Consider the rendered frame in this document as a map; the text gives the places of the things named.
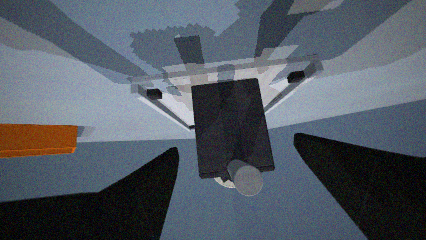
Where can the orange shallow tray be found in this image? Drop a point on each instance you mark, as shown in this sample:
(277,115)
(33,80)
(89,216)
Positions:
(17,140)

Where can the grey cylinder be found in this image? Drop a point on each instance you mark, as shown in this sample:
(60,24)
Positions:
(247,179)

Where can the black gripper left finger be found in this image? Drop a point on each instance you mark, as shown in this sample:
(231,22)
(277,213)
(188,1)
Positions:
(133,208)

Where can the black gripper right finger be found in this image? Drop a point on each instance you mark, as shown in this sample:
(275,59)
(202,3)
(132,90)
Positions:
(383,192)

